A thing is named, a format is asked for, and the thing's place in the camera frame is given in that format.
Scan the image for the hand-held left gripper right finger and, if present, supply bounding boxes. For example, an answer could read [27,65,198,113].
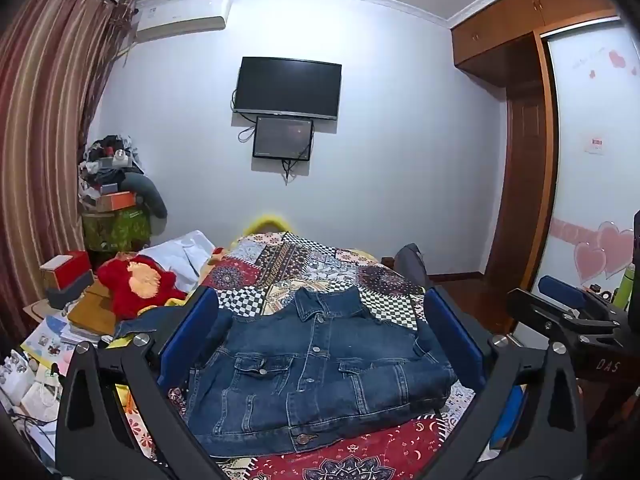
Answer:
[422,285,589,480]

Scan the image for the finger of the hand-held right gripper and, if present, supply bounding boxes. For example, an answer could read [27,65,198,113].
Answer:
[506,287,622,347]
[538,275,610,313]

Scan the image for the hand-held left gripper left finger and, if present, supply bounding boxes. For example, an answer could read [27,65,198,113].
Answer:
[54,286,236,480]

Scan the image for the blue denim jacket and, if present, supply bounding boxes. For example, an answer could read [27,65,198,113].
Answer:
[114,286,458,458]

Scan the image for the pile of clothes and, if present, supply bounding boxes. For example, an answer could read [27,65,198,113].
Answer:
[77,134,146,211]

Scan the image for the green bottle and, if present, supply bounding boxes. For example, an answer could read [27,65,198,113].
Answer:
[612,266,637,311]

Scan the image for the white pillow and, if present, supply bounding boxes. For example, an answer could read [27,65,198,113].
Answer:
[137,230,223,293]

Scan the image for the grey cloth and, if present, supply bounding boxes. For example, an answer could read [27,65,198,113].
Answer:
[395,242,430,289]

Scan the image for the red plush toy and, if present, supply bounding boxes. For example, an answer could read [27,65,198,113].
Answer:
[96,254,188,321]

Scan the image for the white sliding door heart stickers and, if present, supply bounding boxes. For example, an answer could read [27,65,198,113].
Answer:
[530,24,640,311]

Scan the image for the brown cardboard box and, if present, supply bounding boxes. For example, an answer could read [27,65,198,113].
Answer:
[66,285,119,336]

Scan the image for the wooden door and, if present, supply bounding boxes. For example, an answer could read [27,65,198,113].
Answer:
[482,85,547,277]

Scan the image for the green printed cloth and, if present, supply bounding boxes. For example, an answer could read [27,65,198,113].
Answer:
[81,205,152,256]

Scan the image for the yellow bed sheet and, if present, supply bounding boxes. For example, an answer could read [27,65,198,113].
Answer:
[242,212,293,239]

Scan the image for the grey box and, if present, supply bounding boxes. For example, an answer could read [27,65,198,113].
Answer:
[45,270,96,312]

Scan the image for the patchwork printed blanket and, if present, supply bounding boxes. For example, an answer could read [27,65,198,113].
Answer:
[115,230,506,480]

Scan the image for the red box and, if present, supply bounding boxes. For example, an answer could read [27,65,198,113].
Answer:
[40,250,93,291]

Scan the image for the stack of booklets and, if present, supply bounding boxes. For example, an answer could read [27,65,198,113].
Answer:
[20,310,77,363]

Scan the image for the grey cushion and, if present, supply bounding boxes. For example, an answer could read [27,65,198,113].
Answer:
[122,172,168,221]

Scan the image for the orange box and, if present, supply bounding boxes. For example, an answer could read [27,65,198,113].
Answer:
[95,191,137,212]

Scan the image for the pile of white boxes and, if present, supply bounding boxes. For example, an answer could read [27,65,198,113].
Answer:
[0,350,62,423]

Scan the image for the small black monitor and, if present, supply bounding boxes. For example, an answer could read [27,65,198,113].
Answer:
[252,115,315,161]

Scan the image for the striped brown curtain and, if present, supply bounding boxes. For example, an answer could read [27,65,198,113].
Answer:
[0,0,136,331]

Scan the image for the wooden wardrobe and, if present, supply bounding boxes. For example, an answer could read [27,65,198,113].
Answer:
[447,0,623,281]

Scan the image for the white air conditioner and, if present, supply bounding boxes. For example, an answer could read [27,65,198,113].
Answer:
[131,0,232,43]

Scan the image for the black wall television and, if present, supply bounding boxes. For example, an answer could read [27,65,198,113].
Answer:
[233,56,343,122]

